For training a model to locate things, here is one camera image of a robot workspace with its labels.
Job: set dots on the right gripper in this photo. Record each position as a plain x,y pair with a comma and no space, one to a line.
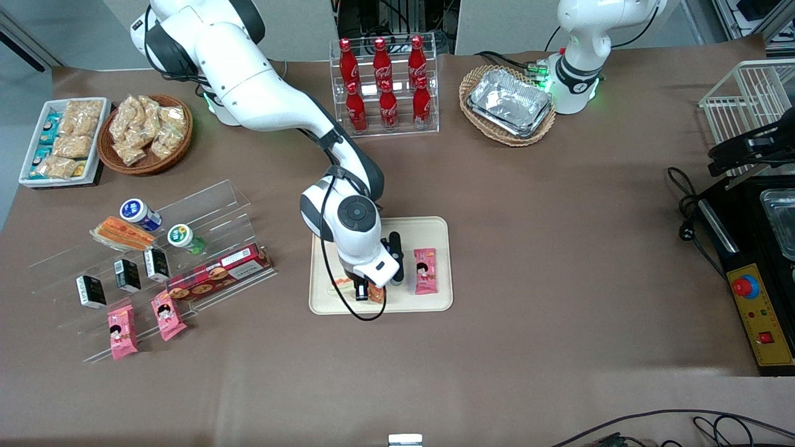
360,288

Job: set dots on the white bread sandwich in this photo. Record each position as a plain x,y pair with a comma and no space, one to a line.
376,295

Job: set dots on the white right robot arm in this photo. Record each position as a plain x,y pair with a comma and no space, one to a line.
261,93

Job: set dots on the beige plastic tray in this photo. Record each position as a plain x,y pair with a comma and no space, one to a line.
428,231

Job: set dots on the aluminium foil tray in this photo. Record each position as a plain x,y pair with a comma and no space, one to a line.
509,99
497,126

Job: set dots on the wrapped orange sandwich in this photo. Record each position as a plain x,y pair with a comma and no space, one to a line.
124,234

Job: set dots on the white rectangular tray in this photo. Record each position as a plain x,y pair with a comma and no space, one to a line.
99,143

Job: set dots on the metal tray in machine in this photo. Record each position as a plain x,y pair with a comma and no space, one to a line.
784,220

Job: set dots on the pink snack pack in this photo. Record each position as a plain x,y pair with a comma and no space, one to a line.
122,332
168,315
425,271

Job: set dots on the red cookie box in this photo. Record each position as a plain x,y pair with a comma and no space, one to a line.
217,273

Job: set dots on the clear acrylic tiered shelf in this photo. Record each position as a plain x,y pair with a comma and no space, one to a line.
214,205

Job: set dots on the red cola bottle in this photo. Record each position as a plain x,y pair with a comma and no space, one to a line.
381,61
348,62
417,59
356,110
422,105
389,108

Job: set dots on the green lid jar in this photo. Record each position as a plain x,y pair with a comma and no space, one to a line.
183,238

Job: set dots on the small black carton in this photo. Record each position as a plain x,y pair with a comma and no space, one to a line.
91,293
127,275
156,264

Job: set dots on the clear acrylic bottle rack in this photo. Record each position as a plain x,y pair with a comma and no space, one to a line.
428,74

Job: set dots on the light wicker basket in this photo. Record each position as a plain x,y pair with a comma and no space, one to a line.
472,84

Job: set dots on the blue lid jar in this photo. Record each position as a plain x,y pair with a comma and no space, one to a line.
138,212

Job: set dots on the clear bag of crackers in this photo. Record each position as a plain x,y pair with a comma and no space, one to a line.
73,146
56,167
149,110
84,112
124,115
129,152
166,144
174,118

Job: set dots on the brown wicker snack basket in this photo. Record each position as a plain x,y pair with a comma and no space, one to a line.
149,167

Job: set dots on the dark equipment rack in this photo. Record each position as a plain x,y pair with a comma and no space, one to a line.
397,15

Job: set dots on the yellow snack pack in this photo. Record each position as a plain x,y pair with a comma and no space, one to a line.
79,169

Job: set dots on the blue snack pack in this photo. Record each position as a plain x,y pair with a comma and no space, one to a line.
51,128
41,156

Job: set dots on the red emergency stop button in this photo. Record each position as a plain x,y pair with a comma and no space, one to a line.
745,286

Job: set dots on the black sealing machine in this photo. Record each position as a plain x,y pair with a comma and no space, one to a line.
745,242

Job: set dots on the yellow control panel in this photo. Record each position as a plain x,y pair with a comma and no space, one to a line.
761,320

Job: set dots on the black machine lever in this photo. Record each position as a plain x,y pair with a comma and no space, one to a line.
745,152

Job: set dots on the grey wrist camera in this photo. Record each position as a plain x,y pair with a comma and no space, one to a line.
393,261

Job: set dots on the red rocker switch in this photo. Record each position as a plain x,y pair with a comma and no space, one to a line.
766,338

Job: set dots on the aluminium frame shelf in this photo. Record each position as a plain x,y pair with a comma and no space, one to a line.
782,25

